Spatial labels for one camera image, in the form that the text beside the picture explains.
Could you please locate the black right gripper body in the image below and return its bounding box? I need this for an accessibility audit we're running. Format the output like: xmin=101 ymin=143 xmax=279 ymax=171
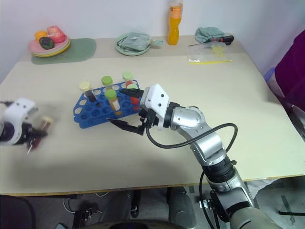
xmin=137 ymin=108 xmax=160 ymax=129

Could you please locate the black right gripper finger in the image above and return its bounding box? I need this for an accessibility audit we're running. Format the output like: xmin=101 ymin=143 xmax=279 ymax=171
xmin=118 ymin=88 xmax=145 ymax=99
xmin=107 ymin=117 xmax=144 ymax=136

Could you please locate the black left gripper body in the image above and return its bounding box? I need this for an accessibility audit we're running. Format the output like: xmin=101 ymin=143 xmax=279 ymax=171
xmin=20 ymin=122 xmax=37 ymax=144

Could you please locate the cream cap dark red tube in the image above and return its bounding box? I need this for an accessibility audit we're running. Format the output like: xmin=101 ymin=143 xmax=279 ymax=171
xmin=33 ymin=115 xmax=53 ymax=150

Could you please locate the blue test tube rack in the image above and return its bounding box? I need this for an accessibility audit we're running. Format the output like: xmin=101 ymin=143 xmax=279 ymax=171
xmin=72 ymin=79 xmax=144 ymax=130

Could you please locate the green cap red liquid tube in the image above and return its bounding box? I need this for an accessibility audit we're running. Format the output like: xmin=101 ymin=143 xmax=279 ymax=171
xmin=126 ymin=83 xmax=142 ymax=110

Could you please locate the pale green cap red tube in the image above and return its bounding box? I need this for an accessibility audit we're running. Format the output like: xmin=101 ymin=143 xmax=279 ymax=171
xmin=122 ymin=71 xmax=134 ymax=87

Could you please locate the green cap orange liquid tube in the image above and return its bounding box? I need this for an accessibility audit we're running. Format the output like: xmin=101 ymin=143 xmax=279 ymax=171
xmin=104 ymin=89 xmax=121 ymax=112

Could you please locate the green cap clear tube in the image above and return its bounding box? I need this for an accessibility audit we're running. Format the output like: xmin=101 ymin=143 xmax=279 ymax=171
xmin=101 ymin=75 xmax=114 ymax=92

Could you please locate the pale green plate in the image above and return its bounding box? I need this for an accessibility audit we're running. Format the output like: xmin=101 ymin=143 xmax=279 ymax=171
xmin=114 ymin=32 xmax=153 ymax=57

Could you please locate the yellow cap dark liquid tube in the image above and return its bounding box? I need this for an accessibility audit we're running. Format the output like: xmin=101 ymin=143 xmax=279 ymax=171
xmin=79 ymin=81 xmax=97 ymax=103

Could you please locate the grey green folded cloth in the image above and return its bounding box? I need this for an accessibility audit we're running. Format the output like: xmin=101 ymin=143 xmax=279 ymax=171
xmin=117 ymin=31 xmax=152 ymax=51

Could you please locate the black chair seat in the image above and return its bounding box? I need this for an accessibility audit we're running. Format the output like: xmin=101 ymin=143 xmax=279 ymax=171
xmin=0 ymin=195 xmax=37 ymax=229

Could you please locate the green placemat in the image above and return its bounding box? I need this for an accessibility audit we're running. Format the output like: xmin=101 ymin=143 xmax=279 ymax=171
xmin=30 ymin=38 xmax=97 ymax=65

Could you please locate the orange soda bottle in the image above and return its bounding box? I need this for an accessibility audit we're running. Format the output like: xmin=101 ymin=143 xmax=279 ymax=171
xmin=167 ymin=0 xmax=184 ymax=46

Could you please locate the clear yellow zip bag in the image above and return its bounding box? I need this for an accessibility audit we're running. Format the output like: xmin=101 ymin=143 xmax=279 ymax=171
xmin=186 ymin=43 xmax=236 ymax=65

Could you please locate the stack of pastel plates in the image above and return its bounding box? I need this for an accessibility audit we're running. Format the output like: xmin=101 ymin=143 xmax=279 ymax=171
xmin=28 ymin=35 xmax=71 ymax=58

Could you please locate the black power adapter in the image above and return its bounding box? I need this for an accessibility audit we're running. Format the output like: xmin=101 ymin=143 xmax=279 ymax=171
xmin=71 ymin=207 xmax=99 ymax=229

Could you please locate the dark purple green toy fruit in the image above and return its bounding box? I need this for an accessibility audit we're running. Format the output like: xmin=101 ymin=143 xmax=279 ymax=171
xmin=39 ymin=36 xmax=55 ymax=50

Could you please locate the dark rounded shape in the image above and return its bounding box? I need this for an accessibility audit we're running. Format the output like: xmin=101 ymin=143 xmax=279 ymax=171
xmin=166 ymin=187 xmax=199 ymax=229

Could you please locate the crumpled teal cloth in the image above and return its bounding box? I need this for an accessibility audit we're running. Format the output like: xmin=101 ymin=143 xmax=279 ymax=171
xmin=195 ymin=26 xmax=226 ymax=44

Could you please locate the pink toy peach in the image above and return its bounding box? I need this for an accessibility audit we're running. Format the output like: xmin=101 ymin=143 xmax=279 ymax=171
xmin=46 ymin=25 xmax=67 ymax=44

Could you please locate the orange toy fruit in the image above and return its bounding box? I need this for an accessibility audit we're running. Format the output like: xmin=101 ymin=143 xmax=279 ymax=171
xmin=34 ymin=30 xmax=49 ymax=41

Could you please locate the red black screwdriver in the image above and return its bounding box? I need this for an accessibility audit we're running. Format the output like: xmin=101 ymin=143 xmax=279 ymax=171
xmin=187 ymin=35 xmax=235 ymax=47

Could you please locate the pale purple basket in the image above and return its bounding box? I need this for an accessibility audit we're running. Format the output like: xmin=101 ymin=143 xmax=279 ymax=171
xmin=264 ymin=66 xmax=277 ymax=84

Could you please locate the purple garment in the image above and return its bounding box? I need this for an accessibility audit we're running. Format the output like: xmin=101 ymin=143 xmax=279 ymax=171
xmin=274 ymin=30 xmax=305 ymax=114

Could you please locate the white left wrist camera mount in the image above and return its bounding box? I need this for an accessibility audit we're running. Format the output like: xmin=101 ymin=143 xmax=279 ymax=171
xmin=1 ymin=97 xmax=39 ymax=146

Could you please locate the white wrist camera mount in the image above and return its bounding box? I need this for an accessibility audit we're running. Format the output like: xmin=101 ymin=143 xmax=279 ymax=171
xmin=139 ymin=83 xmax=171 ymax=131
xmin=1 ymin=97 xmax=39 ymax=146

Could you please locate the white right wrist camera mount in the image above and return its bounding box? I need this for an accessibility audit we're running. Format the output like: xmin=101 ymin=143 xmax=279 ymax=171
xmin=139 ymin=83 xmax=171 ymax=131

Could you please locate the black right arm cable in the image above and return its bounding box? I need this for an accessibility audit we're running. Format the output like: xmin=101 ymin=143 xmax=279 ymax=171
xmin=145 ymin=123 xmax=239 ymax=155

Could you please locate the white floor cable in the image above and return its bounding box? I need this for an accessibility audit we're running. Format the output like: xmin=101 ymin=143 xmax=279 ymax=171
xmin=62 ymin=189 xmax=111 ymax=214

